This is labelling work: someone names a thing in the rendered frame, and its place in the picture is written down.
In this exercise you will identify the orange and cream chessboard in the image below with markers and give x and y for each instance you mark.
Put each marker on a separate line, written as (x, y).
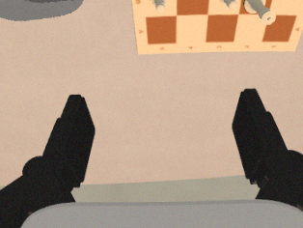
(209, 26)

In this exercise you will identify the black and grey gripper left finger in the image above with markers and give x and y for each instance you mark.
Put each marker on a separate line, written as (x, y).
(49, 179)

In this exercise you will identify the white pawn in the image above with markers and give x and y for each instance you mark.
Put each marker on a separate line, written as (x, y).
(160, 5)
(231, 4)

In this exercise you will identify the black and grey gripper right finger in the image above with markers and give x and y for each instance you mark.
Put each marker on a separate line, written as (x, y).
(277, 171)

